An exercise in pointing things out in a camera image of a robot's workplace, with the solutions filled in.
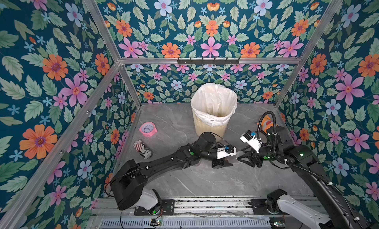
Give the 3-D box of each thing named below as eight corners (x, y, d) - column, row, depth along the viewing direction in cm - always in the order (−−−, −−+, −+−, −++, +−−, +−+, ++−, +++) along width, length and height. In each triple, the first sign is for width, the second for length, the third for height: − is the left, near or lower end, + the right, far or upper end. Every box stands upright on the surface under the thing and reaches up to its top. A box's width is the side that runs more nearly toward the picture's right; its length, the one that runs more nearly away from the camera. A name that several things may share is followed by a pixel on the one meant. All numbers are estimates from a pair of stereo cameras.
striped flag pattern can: (132, 146, 98) (131, 144, 95) (140, 140, 100) (138, 138, 98) (146, 161, 91) (144, 159, 88) (154, 155, 94) (153, 152, 91)
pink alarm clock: (137, 129, 107) (136, 126, 105) (149, 120, 112) (148, 118, 109) (148, 139, 101) (146, 136, 99) (159, 130, 106) (159, 127, 104)
